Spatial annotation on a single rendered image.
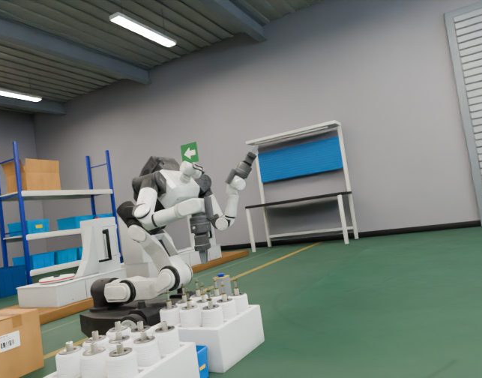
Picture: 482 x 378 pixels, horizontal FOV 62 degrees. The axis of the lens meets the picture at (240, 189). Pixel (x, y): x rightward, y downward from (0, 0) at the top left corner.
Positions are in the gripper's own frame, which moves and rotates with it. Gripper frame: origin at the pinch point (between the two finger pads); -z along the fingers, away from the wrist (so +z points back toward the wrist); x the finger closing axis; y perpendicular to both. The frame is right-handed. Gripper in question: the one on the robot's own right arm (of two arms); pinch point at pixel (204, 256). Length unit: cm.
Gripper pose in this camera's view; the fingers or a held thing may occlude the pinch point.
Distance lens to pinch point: 183.3
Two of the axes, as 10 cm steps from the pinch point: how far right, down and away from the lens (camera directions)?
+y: -9.8, 1.4, 1.3
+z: -1.4, -9.9, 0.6
